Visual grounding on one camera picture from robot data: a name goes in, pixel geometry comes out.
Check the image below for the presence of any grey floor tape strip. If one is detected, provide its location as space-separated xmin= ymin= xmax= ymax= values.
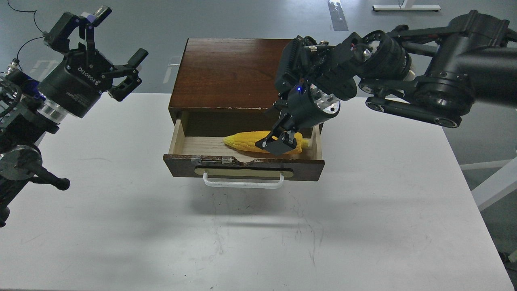
xmin=327 ymin=0 xmax=349 ymax=32

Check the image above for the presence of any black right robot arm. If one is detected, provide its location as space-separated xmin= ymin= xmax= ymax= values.
xmin=255 ymin=11 xmax=516 ymax=156

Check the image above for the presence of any dark wooden drawer cabinet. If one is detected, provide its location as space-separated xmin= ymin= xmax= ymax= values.
xmin=168 ymin=38 xmax=327 ymax=137

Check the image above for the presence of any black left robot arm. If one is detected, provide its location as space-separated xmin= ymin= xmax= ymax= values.
xmin=0 ymin=6 xmax=148 ymax=227

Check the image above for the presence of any yellow corn cob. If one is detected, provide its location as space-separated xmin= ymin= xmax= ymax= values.
xmin=222 ymin=131 xmax=310 ymax=155

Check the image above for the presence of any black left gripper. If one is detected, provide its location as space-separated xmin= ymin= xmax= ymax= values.
xmin=37 ymin=5 xmax=149 ymax=119

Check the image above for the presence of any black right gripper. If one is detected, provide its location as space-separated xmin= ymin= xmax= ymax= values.
xmin=255 ymin=81 xmax=341 ymax=156

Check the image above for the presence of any black cable on floor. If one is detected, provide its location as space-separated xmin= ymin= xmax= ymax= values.
xmin=7 ymin=0 xmax=46 ymax=61

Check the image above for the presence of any white table leg base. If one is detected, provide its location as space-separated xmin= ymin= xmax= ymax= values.
xmin=372 ymin=0 xmax=441 ymax=12

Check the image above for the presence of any wooden drawer with white handle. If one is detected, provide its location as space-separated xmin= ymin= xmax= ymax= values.
xmin=163 ymin=116 xmax=325 ymax=181

